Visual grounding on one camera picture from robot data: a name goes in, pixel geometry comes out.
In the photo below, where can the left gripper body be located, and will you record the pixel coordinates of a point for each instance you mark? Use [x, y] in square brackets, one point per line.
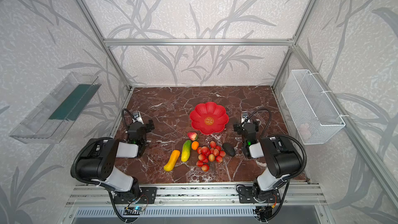
[143, 126]

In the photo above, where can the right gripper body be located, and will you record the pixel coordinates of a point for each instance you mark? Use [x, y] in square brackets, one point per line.
[244, 127]

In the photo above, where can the dark fake avocado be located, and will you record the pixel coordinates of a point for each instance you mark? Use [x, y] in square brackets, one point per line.
[229, 149]

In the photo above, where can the yellow fake squash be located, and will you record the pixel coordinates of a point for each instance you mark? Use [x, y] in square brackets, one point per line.
[172, 161]

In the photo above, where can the green yellow fake cucumber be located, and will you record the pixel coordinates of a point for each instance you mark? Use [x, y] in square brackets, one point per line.
[186, 150]

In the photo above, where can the red fake strawberry with leaves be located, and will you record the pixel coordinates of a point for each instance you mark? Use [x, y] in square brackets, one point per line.
[193, 136]

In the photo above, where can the fake orange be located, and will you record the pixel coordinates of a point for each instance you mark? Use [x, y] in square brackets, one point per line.
[195, 145]

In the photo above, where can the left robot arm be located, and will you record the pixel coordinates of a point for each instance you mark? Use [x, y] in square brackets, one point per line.
[95, 165]

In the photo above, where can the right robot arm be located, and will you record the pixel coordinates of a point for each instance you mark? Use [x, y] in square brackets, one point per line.
[285, 159]

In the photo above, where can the red flower-shaped fruit bowl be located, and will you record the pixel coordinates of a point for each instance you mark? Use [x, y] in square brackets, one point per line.
[209, 118]

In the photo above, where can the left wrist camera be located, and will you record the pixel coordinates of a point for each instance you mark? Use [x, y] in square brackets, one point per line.
[137, 117]

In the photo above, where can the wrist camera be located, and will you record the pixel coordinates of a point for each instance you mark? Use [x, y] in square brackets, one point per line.
[137, 117]
[244, 116]

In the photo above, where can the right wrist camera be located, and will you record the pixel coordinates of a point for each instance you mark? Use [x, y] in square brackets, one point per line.
[244, 116]

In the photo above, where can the white wire mesh basket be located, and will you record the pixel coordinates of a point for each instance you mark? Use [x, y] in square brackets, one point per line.
[313, 113]

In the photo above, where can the aluminium mounting rail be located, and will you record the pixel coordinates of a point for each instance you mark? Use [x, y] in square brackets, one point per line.
[198, 194]

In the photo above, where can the clear plastic wall tray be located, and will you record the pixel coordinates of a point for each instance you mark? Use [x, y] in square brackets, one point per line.
[49, 122]

